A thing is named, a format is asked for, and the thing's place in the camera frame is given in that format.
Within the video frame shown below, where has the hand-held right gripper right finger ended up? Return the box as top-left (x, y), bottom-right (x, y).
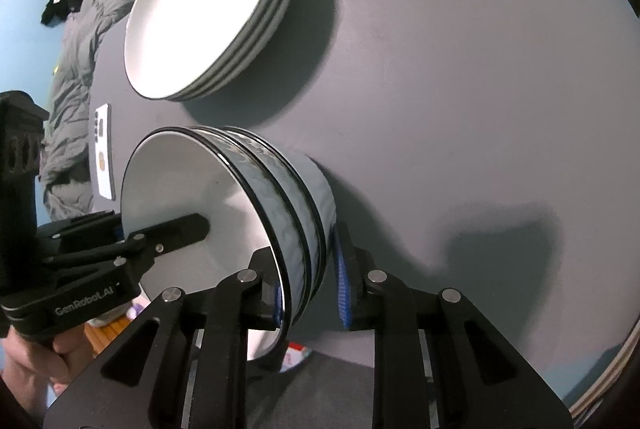
top-left (333, 223), bottom-right (571, 429)

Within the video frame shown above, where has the grey duvet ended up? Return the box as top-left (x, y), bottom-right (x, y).
top-left (39, 0), bottom-right (151, 222)

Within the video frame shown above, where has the white and purple cloth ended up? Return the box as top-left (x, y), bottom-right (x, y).
top-left (89, 299), bottom-right (152, 326)

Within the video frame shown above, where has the person's left hand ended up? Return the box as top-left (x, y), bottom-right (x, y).
top-left (0, 324), bottom-right (94, 425)

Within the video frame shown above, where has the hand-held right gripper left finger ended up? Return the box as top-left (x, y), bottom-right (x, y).
top-left (44, 249), bottom-right (285, 429)

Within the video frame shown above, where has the white remote control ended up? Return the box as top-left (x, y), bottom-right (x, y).
top-left (94, 103), bottom-right (117, 200)

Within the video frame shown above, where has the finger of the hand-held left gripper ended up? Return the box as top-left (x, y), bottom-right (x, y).
top-left (117, 214), bottom-right (209, 277)
top-left (37, 212), bottom-right (124, 260)

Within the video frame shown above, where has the red white packet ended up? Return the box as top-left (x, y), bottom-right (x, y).
top-left (282, 341), bottom-right (309, 372)

